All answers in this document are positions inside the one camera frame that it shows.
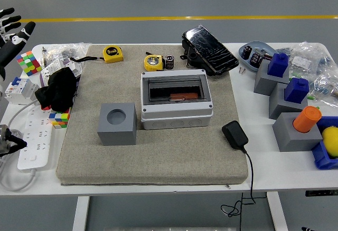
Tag grey cube holder block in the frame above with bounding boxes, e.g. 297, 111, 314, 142
268, 82, 309, 120
97, 102, 137, 147
271, 112, 323, 152
253, 59, 290, 97

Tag blue plastic bin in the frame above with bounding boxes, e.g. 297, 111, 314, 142
311, 116, 338, 170

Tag grey plastic junction box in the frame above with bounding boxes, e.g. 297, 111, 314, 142
139, 69, 214, 130

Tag black cloth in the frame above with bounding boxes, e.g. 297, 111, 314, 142
34, 66, 78, 112

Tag black power adapter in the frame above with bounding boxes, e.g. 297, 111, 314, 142
221, 120, 249, 151

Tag white table frame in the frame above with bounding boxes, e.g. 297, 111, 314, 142
72, 190, 290, 231

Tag clear plastic bags with parts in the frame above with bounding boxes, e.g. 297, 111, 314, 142
277, 41, 338, 108

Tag yellow black round tape measure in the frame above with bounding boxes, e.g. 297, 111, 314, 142
144, 54, 166, 72

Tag yellow tape measure with strap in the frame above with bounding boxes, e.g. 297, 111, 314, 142
70, 45, 124, 64

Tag white terminal module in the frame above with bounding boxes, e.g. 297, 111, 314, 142
42, 65, 59, 78

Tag blue plastic block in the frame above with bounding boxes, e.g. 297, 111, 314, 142
284, 77, 309, 104
267, 52, 289, 78

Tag small black cylinder capacitor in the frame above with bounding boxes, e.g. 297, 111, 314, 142
165, 54, 175, 71

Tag grey-brown fabric mat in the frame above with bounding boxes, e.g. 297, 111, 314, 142
56, 43, 249, 186

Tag white purple packet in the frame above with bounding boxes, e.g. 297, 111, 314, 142
51, 56, 83, 78

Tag white blue circuit breaker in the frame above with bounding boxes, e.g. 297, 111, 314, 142
4, 76, 40, 105

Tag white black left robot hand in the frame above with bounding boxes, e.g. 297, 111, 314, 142
0, 7, 36, 81

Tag clear plastic bag with parts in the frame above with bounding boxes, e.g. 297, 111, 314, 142
39, 42, 92, 68

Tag yellow lemon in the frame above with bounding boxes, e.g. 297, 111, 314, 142
321, 127, 338, 159

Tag blue-grey oval tray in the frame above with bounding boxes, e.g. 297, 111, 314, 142
238, 40, 279, 73

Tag black table control panel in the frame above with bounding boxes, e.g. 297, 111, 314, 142
305, 189, 338, 197

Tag white power strip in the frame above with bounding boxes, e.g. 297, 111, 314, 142
17, 104, 53, 172

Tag colourful puzzle cube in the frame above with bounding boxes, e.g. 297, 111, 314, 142
16, 51, 43, 77
48, 107, 72, 129

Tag black adapter cord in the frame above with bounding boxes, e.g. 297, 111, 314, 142
220, 148, 256, 231

